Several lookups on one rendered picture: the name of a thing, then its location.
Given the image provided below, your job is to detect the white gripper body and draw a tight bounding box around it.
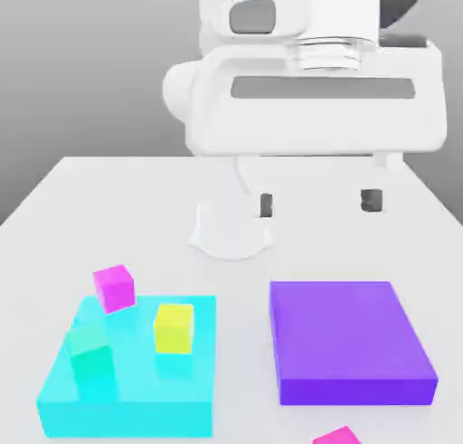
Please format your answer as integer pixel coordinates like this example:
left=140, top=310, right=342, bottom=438
left=184, top=41, right=449, bottom=157

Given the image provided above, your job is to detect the small yellow cube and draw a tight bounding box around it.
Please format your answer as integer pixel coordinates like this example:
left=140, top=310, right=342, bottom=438
left=153, top=303, right=195, bottom=355

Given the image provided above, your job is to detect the small magenta cube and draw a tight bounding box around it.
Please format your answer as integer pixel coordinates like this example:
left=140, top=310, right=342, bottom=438
left=92, top=263, right=137, bottom=316

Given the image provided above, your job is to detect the small teal cube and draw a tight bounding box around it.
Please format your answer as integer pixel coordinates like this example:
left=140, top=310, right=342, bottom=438
left=64, top=323, right=118, bottom=388

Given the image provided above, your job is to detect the small pink cube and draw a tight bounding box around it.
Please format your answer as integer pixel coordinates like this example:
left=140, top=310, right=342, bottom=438
left=311, top=425, right=364, bottom=444

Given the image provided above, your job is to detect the large purple box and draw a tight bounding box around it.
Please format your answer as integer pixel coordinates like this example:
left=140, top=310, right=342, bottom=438
left=269, top=279, right=439, bottom=408

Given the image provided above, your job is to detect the large cyan box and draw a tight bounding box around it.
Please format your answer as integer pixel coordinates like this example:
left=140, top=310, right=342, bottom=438
left=35, top=294, right=218, bottom=440

